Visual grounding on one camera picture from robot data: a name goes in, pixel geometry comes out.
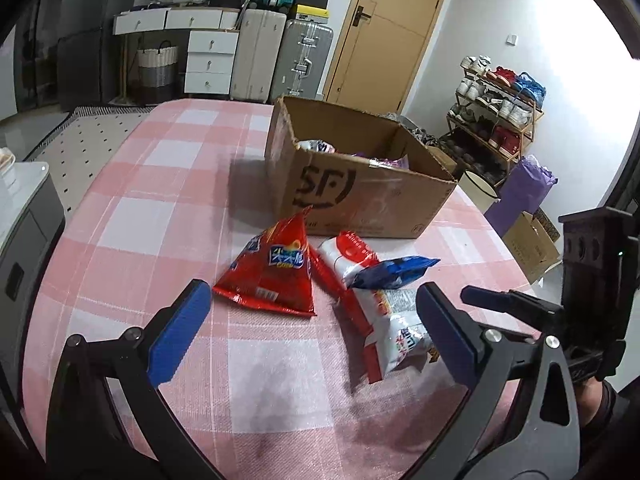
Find purple plastic bag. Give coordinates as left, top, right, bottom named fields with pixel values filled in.
left=482, top=155, right=558, bottom=238

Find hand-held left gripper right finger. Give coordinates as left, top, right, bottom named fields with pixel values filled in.
left=415, top=282, right=583, bottom=480

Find cardboard box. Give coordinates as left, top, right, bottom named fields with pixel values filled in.
left=264, top=95, right=458, bottom=240

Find purple snack bag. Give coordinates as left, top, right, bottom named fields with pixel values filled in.
left=350, top=152, right=412, bottom=171

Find dark glass cabinet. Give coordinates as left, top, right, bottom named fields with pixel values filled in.
left=12, top=0, right=63, bottom=116

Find wooden shoe rack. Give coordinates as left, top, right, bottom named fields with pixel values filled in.
left=440, top=55, right=546, bottom=188

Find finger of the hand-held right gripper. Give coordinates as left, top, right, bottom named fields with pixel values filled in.
left=460, top=284, right=567, bottom=342

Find silver suitcase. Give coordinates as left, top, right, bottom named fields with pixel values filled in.
left=277, top=17, right=335, bottom=101

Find woven laundry basket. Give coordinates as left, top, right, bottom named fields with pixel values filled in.
left=136, top=42, right=180, bottom=106

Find pile of shoes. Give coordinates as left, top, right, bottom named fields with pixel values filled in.
left=382, top=112, right=441, bottom=148

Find large white red-edged snack packet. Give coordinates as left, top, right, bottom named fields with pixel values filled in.
left=334, top=285, right=437, bottom=386

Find white snack bag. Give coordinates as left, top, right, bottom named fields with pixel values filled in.
left=296, top=139, right=337, bottom=154

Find rows of sneakers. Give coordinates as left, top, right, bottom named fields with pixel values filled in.
left=445, top=54, right=547, bottom=186

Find white drawer desk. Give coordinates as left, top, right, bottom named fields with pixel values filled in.
left=112, top=6, right=241, bottom=100

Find wooden door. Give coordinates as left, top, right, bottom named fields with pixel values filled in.
left=322, top=0, right=457, bottom=116

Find pink checked tablecloth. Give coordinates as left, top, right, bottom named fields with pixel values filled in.
left=20, top=97, right=546, bottom=480

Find black and white patterned rug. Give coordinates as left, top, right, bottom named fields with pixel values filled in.
left=25, top=105, right=161, bottom=211

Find white bucket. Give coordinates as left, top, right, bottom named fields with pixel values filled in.
left=459, top=167, right=501, bottom=206

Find red triangular snack bag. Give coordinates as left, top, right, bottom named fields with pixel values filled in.
left=212, top=207, right=317, bottom=318

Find blue snack packet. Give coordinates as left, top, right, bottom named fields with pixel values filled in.
left=350, top=256, right=442, bottom=290

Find beige suitcase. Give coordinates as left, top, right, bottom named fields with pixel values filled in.
left=230, top=7, right=288, bottom=102

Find red and white snack packet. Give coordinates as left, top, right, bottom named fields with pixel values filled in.
left=307, top=231, right=382, bottom=302

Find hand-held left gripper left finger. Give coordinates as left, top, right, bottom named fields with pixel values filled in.
left=45, top=277, right=226, bottom=480

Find person's right hand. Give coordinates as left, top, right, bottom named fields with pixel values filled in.
left=575, top=380, right=617, bottom=426

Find brown carton with print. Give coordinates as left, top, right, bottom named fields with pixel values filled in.
left=502, top=210, right=562, bottom=283

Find white-topped side table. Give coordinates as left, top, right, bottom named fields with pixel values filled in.
left=0, top=160, right=67, bottom=321

